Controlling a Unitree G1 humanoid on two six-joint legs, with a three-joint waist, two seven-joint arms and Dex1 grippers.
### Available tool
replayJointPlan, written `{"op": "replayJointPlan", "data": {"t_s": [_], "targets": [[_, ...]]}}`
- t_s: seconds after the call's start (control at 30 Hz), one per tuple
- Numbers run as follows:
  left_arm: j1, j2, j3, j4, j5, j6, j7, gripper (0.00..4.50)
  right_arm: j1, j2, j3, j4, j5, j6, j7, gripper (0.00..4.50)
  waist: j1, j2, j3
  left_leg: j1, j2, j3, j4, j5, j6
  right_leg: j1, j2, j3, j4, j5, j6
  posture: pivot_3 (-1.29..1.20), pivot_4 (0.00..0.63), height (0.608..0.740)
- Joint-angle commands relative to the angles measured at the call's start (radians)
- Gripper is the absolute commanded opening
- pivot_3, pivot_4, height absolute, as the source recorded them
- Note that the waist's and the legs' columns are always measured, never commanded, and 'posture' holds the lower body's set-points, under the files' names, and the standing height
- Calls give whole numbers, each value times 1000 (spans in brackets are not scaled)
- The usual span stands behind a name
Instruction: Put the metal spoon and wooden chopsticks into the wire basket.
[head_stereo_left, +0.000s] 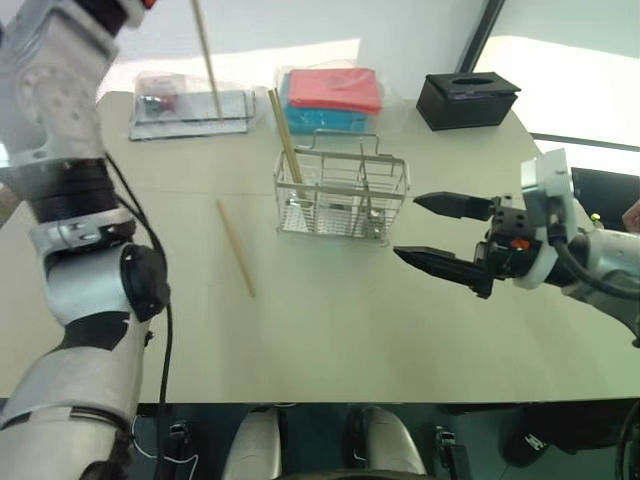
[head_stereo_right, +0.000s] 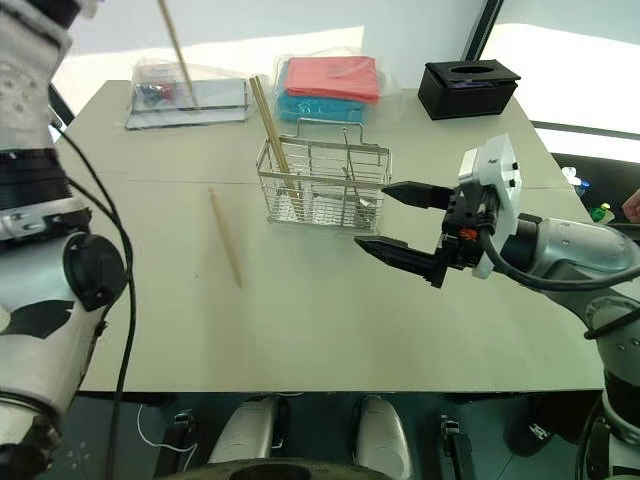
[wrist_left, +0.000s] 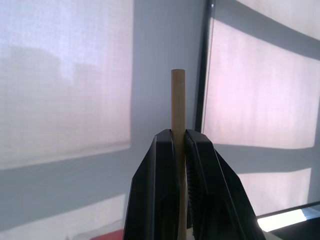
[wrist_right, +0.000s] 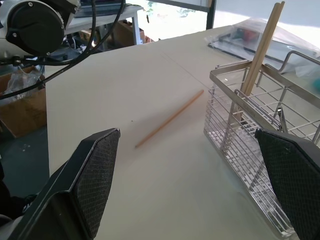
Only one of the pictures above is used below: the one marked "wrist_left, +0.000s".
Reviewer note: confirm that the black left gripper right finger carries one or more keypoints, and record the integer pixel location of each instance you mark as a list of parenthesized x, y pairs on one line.
[(217, 195)]

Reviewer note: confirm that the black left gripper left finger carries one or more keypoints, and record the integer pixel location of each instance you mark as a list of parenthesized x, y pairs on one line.
[(152, 190)]

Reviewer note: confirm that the wooden chopstick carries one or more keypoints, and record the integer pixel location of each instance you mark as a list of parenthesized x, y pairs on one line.
[(178, 100)]

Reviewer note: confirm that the red object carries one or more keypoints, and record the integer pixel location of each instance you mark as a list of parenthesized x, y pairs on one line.
[(110, 236)]

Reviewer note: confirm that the dark window sill ledge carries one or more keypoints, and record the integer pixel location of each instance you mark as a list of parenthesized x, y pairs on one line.
[(291, 221)]

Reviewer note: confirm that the white roller window blind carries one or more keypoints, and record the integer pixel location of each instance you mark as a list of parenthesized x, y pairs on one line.
[(260, 95), (62, 82)]

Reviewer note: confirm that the dark window frame post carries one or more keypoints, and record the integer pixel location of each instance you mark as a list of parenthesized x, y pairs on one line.
[(201, 67)]

